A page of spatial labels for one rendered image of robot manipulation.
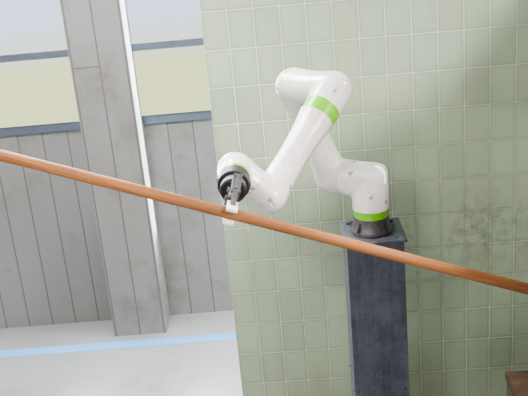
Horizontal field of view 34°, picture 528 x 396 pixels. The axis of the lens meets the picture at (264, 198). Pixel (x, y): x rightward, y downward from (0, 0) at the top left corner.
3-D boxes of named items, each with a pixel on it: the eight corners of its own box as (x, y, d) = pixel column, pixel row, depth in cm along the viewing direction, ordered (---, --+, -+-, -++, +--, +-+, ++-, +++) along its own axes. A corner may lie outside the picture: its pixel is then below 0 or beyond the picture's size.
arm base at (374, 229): (346, 213, 329) (345, 198, 327) (386, 210, 329) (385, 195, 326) (353, 240, 305) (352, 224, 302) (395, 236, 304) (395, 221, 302)
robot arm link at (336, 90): (332, 86, 291) (318, 60, 282) (364, 89, 283) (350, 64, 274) (307, 128, 284) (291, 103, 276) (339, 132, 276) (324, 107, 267)
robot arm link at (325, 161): (331, 173, 327) (283, 57, 294) (368, 179, 316) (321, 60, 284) (313, 196, 320) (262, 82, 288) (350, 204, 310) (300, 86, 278)
